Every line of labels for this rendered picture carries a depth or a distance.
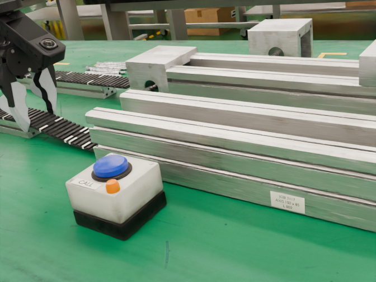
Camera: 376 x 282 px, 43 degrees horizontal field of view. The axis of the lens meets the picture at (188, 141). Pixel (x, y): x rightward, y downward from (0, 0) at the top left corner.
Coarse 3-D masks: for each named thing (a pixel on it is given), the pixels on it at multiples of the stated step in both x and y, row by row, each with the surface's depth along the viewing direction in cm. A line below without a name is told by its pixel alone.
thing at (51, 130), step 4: (64, 120) 82; (56, 124) 81; (60, 124) 81; (64, 124) 81; (68, 124) 81; (48, 128) 80; (52, 128) 80; (56, 128) 80; (60, 128) 80; (44, 132) 79; (48, 132) 78; (52, 132) 79
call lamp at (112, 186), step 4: (108, 180) 51; (112, 180) 51; (116, 180) 51; (108, 184) 50; (112, 184) 50; (116, 184) 51; (108, 188) 50; (112, 188) 50; (116, 188) 50; (108, 192) 51; (112, 192) 50
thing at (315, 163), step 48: (144, 96) 69; (192, 96) 66; (144, 144) 62; (192, 144) 58; (240, 144) 53; (288, 144) 50; (336, 144) 48; (240, 192) 56; (288, 192) 52; (336, 192) 48
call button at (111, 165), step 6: (108, 156) 56; (114, 156) 55; (120, 156) 55; (96, 162) 55; (102, 162) 54; (108, 162) 54; (114, 162) 54; (120, 162) 54; (126, 162) 54; (96, 168) 53; (102, 168) 53; (108, 168) 53; (114, 168) 53; (120, 168) 53; (126, 168) 54; (96, 174) 54; (102, 174) 53; (108, 174) 53; (114, 174) 53
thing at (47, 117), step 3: (48, 114) 84; (51, 114) 84; (54, 114) 84; (39, 117) 83; (42, 117) 83; (45, 117) 83; (48, 117) 83; (51, 117) 83; (36, 120) 82; (39, 120) 82; (42, 120) 82; (45, 120) 82; (33, 123) 81; (36, 123) 81; (39, 123) 81; (30, 126) 81; (33, 126) 80
